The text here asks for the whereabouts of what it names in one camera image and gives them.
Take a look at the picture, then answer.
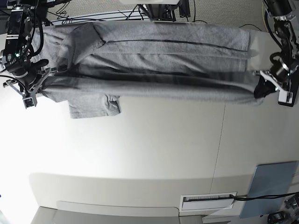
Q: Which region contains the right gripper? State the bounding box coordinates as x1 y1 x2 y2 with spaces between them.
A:
3 65 58 97

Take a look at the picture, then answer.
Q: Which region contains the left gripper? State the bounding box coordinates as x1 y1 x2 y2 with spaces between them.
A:
254 62 290 98

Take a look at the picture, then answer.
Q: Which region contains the grey T-shirt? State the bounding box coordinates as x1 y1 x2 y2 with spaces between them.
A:
32 21 263 119

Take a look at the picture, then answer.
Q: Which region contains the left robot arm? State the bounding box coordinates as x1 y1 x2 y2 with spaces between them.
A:
263 0 299 91

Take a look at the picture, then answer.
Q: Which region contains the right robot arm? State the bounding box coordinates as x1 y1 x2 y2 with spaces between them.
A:
1 5 277 104

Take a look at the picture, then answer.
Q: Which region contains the black rectangular box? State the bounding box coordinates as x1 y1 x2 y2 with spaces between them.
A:
278 80 299 107

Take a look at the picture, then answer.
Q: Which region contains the blue-grey flat board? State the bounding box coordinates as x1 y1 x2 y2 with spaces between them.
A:
239 161 297 218

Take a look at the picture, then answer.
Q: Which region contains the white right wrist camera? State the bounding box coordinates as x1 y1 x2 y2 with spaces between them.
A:
22 95 37 109

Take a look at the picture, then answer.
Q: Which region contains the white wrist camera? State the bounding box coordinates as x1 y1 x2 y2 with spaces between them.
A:
278 90 293 104
22 95 37 109

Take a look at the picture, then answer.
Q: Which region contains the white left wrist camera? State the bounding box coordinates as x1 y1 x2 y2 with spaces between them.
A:
278 90 293 104

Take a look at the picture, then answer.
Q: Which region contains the yellow cable on floor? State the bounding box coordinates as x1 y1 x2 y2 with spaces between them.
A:
261 0 268 32

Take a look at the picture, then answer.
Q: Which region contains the black cable on table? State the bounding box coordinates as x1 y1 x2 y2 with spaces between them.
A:
230 192 299 202

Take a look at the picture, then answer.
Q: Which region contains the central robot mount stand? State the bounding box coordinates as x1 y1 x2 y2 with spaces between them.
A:
136 0 191 22

